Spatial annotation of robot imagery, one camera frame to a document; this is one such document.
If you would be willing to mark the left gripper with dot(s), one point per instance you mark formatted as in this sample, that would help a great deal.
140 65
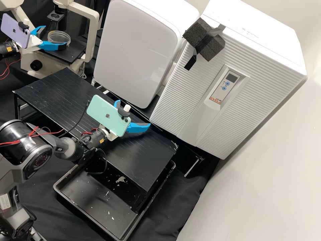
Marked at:
35 41

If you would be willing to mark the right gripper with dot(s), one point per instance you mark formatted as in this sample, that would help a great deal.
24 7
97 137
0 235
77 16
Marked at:
112 135

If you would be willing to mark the petri dish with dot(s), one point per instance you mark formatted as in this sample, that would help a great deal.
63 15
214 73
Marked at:
59 37

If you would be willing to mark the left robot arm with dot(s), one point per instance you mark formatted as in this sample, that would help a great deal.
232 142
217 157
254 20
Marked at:
8 49

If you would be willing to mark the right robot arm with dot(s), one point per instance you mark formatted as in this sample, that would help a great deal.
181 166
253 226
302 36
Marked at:
25 150

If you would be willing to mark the cream microscope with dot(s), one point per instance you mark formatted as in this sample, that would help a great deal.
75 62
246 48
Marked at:
86 25

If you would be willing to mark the black platform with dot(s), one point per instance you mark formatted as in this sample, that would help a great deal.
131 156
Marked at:
62 95
186 150

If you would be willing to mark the white box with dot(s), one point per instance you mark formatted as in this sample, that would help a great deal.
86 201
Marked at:
135 50

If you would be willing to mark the black tray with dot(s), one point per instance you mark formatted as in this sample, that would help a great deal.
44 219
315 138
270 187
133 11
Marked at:
100 200

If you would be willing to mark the incubator door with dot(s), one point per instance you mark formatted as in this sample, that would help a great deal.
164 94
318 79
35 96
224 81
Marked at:
250 100

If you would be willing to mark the white incubator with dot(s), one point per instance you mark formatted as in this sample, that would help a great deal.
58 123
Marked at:
250 15

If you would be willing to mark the right wrist camera phone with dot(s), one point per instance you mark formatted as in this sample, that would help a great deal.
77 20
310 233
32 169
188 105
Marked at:
107 113

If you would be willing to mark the wrist camera phone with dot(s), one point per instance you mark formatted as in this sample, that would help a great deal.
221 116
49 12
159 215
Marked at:
107 113
13 30

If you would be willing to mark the left wrist camera phone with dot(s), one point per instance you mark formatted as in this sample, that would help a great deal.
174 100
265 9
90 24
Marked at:
13 30

